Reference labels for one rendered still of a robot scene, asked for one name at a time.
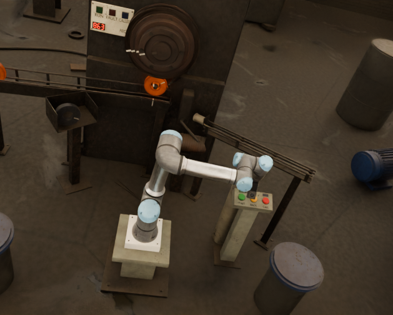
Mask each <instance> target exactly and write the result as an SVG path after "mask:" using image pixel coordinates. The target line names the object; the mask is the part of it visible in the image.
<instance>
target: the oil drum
mask: <svg viewBox="0 0 393 315"><path fill-rule="evenodd" d="M336 110H337V113H338V114H339V115H340V117H341V118H342V119H343V120H344V121H346V122H347V123H349V124H351V125H353V126H355V127H357V128H359V129H363V130H366V131H377V130H380V129H381V128H382V127H383V125H384V123H385V122H386V121H387V119H388V117H389V116H390V115H391V113H392V111H393V41H390V40H387V39H375V40H373V41H372V42H371V44H370V45H369V47H368V49H367V51H366V53H365V54H364V57H363V58H362V60H361V62H360V63H359V65H358V68H357V69H356V71H355V73H354V75H353V77H352V79H351V81H350V83H349V84H348V85H347V87H346V90H345V91H344V93H343V95H342V97H341V99H340V101H339V103H338V105H337V106H336Z"/></svg>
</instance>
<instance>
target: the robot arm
mask: <svg viewBox="0 0 393 315"><path fill-rule="evenodd" d="M181 144H182V136H181V135H180V134H179V133H178V132H177V131H173V130H167V131H163V132H162V133H161V135H160V136H159V142H158V145H157V149H156V163H155V165H154V169H153V172H152V175H151V178H150V181H149V182H147V184H146V186H145V187H144V191H143V195H142V199H141V203H140V205H139V208H138V214H137V221H136V222H135V223H134V225H133V227H132V235H133V237H134V239H135V240H137V241H139V242H140V243H150V242H152V241H153V240H155V239H156V238H157V234H158V227H157V221H158V217H159V214H160V208H161V203H162V198H163V196H164V193H165V187H164V185H165V182H166V179H167V176H168V174H169V173H173V174H177V175H181V174H187V175H190V176H196V177H199V178H205V179H210V180H214V181H219V182H223V183H229V184H234V185H236V186H237V188H238V190H240V191H242V192H243V193H247V196H246V197H247V198H250V199H255V198H256V193H257V188H258V187H259V181H260V180H261V179H262V178H263V177H264V176H265V175H266V174H267V172H268V171H269V170H270V169H271V167H272V165H273V160H272V158H271V157H269V156H267V155H264V156H261V157H255V156H251V155H248V154H244V153H239V152H237V153H235V155H234V159H233V162H232V164H233V166H235V167H237V169H232V168H228V167H223V166H218V165H214V164H209V163H205V162H200V161H195V160H192V159H186V158H185V157H184V156H181V155H180V151H181Z"/></svg>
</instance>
